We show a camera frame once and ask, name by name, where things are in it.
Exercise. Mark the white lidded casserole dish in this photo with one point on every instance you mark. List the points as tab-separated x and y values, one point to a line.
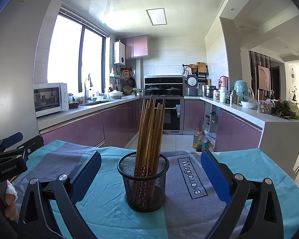
115	94

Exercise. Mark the black lidded wok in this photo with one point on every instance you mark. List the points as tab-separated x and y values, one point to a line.
153	90
173	90

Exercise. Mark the pink wall picture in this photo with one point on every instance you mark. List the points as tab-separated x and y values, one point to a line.
264	78

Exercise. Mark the grey refrigerator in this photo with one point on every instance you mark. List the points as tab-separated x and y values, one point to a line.
15	67

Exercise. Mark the woven basket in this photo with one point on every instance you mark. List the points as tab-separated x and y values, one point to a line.
127	90

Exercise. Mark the dark wooden slat partition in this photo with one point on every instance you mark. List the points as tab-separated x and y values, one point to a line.
253	67

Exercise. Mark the clear plastic food container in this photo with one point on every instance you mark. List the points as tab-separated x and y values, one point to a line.
265	107

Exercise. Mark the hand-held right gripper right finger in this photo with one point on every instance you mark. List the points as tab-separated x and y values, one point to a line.
215	176

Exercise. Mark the teal kitchen appliance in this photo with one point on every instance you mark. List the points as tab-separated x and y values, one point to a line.
241	90

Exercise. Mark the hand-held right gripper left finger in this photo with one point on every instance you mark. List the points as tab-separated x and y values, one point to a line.
87	176

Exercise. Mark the black range hood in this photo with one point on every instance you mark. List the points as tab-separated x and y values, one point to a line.
163	79

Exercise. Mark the dark door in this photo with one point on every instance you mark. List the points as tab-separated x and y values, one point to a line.
275	79

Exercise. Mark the rectangular ceiling light panel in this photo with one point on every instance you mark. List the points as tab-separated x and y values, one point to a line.
156	17

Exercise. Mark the purple base kitchen cabinets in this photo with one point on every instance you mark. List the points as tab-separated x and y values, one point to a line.
114	124

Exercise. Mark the black mesh utensil holder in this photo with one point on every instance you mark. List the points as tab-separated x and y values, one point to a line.
144	194

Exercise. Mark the wall clock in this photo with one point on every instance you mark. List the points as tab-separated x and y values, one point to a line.
292	74

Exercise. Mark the large steel pot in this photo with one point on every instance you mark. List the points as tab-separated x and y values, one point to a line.
209	91

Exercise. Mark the dark red tumbler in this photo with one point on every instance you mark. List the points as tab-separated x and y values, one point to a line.
261	94

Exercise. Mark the teal and purple tablecloth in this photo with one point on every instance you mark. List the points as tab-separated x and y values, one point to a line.
184	216

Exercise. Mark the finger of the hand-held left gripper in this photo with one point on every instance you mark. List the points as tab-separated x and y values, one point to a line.
12	139
33	145

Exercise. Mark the wooden cutting board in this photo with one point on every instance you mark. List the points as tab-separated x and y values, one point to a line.
201	67

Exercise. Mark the white water heater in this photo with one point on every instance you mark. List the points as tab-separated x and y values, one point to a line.
119	52

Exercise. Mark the white rice cooker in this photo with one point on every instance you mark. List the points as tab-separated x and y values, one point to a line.
192	86

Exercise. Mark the pink thermos jug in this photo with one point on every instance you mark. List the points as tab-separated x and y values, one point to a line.
223	82

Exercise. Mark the black frying pan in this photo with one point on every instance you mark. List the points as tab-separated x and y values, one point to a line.
131	82

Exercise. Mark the white microwave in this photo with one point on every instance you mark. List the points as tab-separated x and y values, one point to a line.
49	99

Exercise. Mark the purple wall cabinet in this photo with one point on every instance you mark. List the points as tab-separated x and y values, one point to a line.
134	46

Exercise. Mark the green leafy plant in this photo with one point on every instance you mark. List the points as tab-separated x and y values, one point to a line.
285	109

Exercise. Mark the black built-in oven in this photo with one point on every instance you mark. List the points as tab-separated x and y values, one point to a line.
170	114

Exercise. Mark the steel kitchen faucet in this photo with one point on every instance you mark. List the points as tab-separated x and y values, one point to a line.
87	84

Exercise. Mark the kitchen window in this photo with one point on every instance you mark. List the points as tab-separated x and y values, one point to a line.
64	54

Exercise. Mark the person's left hand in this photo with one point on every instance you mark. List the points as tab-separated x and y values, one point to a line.
11	204

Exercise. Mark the white canister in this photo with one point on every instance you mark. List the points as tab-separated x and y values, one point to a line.
223	95

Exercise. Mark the bunch of bamboo chopsticks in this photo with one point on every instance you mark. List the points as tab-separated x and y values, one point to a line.
149	134

